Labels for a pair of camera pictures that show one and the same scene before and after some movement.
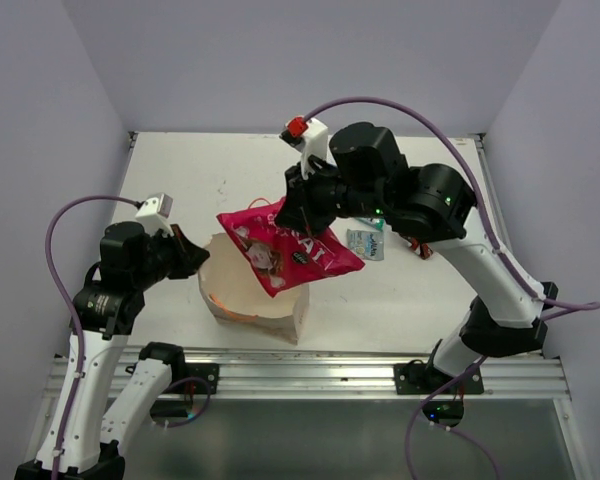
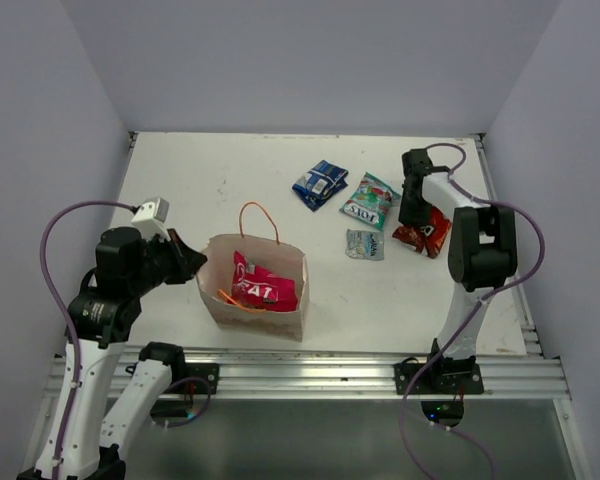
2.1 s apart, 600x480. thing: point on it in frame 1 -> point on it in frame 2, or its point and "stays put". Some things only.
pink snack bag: [280, 257] -> [255, 287]
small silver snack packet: [368, 244] stays put
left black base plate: [207, 371] stays put
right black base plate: [425, 379] stays put
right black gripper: [297, 211] -> [421, 217]
